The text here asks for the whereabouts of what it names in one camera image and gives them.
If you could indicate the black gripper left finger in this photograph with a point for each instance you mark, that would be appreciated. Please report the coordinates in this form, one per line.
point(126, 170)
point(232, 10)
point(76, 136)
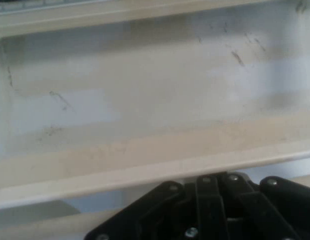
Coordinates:
point(149, 212)

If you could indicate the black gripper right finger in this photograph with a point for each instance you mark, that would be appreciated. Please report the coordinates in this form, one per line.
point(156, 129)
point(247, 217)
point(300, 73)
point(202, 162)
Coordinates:
point(275, 212)

